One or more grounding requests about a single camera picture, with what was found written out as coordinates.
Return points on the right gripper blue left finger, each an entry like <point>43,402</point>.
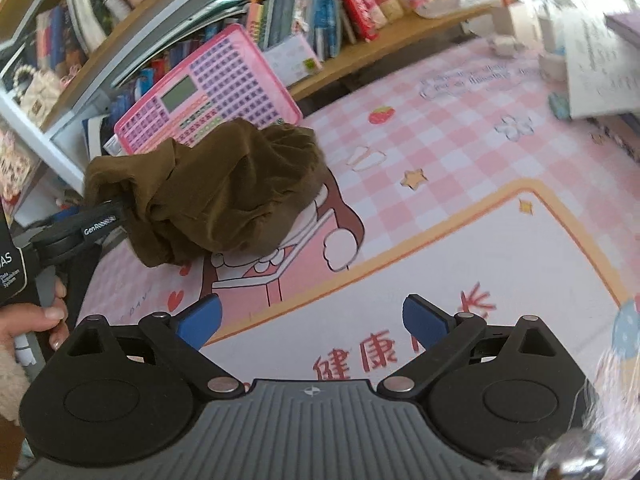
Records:
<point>178,339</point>

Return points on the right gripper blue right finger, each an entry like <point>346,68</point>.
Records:
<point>448,341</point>

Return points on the brown cloth garment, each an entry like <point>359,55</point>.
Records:
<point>240,189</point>

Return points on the person's left hand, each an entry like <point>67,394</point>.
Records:
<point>19,319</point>

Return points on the pink checkered desk mat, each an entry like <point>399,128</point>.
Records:
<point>451,180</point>

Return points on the wooden bookshelf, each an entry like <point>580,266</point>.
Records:
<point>59,142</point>

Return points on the pink keyboard learning tablet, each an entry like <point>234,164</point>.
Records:
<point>226,78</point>

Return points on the white card box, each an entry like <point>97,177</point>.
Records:
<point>293,60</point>

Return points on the white paper sheet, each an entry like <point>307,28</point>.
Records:
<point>602,68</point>

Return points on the red book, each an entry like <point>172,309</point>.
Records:
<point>358,13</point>

